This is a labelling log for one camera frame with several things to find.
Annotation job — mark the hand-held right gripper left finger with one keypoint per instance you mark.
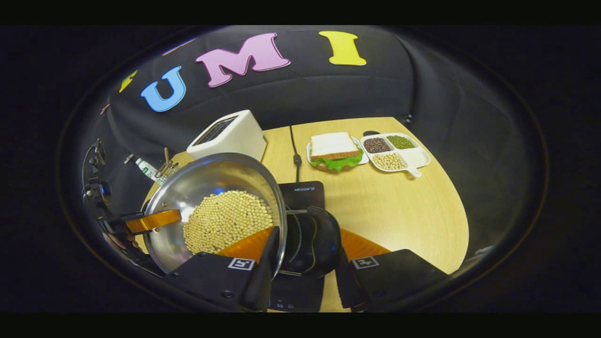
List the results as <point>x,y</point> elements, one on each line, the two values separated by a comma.
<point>206,281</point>

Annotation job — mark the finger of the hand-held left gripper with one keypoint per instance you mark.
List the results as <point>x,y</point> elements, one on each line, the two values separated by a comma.
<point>152,220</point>

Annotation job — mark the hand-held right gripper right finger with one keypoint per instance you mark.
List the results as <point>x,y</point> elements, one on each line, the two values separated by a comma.
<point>399,277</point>

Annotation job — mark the steel pot with soybeans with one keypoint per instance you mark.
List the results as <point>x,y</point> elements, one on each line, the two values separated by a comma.
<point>220,183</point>

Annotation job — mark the black induction cooktop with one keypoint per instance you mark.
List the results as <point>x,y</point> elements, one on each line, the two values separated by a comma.
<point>303,195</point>

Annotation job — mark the silver cloth clip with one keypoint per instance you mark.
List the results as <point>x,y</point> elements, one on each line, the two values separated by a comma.
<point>128,158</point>

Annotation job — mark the white drink bottle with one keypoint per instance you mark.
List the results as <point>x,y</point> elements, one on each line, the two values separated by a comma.
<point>146,170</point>

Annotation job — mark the white toaster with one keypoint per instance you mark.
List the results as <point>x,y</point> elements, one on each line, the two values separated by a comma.
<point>235,138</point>

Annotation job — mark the white divided bean tray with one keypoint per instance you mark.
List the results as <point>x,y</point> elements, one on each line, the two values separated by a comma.
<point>408,157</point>

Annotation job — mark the white sandwich plate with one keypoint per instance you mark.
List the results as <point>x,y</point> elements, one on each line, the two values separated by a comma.
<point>364,157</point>

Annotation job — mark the sandwich with lettuce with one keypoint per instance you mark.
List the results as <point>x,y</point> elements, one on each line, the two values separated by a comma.
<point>334,148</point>

